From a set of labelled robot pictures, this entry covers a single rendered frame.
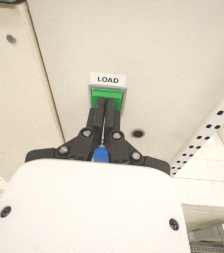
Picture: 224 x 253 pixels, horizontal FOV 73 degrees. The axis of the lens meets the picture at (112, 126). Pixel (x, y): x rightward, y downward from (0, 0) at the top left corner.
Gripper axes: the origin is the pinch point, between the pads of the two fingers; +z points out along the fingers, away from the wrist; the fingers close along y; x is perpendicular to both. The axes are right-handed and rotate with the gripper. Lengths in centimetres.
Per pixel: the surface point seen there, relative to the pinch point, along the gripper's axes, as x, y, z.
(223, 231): -45, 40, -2
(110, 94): 1.4, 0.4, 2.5
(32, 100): -0.4, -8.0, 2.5
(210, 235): -52, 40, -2
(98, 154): -9.0, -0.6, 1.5
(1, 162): -16.5, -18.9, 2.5
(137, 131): -4.5, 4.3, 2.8
